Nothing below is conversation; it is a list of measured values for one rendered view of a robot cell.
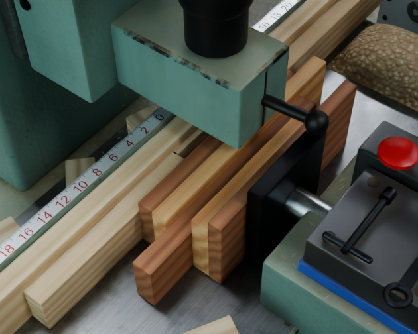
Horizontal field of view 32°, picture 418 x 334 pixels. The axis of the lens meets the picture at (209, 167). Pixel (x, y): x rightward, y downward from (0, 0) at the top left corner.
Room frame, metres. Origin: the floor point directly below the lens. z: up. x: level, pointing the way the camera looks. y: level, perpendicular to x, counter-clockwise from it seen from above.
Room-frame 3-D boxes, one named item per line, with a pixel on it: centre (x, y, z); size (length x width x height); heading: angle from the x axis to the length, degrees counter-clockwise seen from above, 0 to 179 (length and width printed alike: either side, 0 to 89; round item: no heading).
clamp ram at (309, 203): (0.34, -0.08, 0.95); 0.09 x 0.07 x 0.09; 141
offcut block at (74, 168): (0.48, 0.13, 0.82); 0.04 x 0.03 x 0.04; 8
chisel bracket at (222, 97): (0.47, 0.01, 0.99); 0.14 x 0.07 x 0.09; 51
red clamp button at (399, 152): (0.34, -0.14, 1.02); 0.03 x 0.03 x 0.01
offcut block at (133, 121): (0.55, 0.07, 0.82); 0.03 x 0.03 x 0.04; 34
